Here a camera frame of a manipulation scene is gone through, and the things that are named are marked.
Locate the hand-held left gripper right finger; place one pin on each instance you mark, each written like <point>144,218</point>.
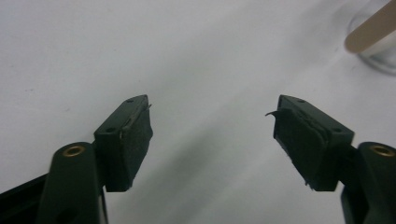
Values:
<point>314,146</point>

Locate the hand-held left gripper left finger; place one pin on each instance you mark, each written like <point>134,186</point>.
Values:
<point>124,146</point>

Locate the clear glass container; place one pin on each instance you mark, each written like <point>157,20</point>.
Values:
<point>381,53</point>

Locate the wooden stick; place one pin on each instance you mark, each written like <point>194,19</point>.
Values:
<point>372,29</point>

